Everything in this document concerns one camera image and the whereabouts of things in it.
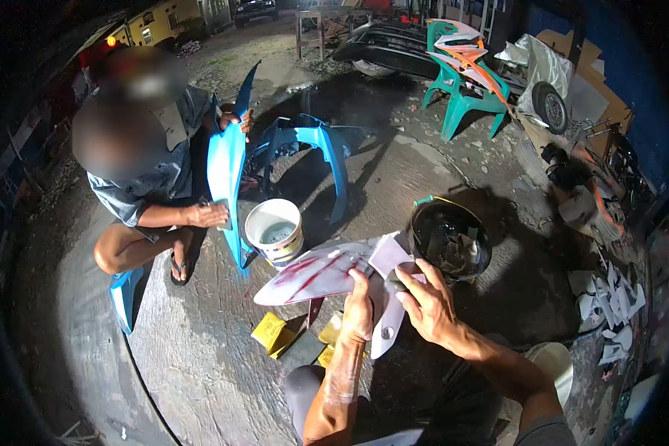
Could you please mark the black plastic bucket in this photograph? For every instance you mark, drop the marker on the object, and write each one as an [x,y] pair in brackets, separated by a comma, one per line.
[451,239]

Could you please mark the white plastic bucket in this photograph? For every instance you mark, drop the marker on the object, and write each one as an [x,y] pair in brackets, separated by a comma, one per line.
[274,228]

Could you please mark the long blue fairing panel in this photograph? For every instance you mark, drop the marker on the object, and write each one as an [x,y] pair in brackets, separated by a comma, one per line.
[226,167]

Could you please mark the person's right fingers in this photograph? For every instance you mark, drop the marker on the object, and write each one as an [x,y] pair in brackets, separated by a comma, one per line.
[432,273]

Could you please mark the folded yellow sandpaper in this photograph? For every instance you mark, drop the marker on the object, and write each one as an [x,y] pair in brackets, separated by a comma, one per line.
[271,333]
[330,337]

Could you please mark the person's legs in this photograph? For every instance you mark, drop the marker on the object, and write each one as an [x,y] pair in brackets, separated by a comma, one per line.
[423,401]

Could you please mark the person's left thumb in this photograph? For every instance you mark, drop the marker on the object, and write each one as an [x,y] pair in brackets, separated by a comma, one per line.
[359,280]

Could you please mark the person's body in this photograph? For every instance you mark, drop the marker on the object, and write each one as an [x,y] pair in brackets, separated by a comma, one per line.
[543,433]

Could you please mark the brown cardboard sheet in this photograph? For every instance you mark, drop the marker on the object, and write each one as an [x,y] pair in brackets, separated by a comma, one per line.
[596,89]

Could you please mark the pile of white panel pieces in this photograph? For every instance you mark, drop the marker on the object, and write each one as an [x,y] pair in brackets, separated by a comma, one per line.
[610,306]

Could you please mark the heap of motorcycle parts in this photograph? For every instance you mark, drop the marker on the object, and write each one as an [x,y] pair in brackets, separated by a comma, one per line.
[588,184]

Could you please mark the green plastic chair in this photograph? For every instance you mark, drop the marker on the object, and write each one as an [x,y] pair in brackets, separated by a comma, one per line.
[460,100]

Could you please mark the parked dark car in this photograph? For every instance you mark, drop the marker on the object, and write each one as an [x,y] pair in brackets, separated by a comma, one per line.
[255,10]

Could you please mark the small black wheel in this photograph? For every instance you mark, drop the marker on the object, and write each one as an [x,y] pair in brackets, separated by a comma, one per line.
[551,107]

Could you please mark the person's left hand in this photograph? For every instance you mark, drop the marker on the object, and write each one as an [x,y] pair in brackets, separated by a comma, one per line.
[358,318]

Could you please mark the black car bumper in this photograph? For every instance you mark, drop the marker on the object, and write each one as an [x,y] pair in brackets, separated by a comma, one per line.
[393,47]

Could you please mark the wooden stool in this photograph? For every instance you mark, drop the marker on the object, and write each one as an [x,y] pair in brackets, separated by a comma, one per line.
[310,30]

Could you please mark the white orange fairing panels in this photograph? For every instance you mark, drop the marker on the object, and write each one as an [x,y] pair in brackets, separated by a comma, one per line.
[468,50]

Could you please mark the person's right thumb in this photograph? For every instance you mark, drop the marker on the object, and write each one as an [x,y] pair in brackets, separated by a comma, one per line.
[406,304]

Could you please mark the white plastic sheet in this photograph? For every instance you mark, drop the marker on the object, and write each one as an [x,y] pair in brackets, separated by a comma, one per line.
[541,64]

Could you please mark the grey red-streaked motorcycle fairing panel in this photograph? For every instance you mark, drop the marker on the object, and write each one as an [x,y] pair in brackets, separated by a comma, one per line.
[323,270]

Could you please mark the person's right hand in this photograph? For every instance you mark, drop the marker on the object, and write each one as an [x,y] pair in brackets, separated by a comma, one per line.
[435,312]

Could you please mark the blue motorcycle front fairing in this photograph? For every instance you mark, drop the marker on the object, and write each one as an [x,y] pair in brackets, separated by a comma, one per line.
[318,139]

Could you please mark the pale sandpaper sheet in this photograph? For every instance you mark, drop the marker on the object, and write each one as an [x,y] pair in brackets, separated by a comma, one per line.
[387,253]

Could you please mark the person's right index finger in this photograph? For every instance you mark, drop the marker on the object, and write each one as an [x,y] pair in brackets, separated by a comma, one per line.
[412,270]

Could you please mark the small blue fairing panel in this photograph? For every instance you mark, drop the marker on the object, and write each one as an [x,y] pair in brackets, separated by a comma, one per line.
[125,295]

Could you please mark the dark grey sandpaper sheet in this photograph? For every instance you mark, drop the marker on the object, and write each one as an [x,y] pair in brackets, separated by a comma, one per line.
[303,350]

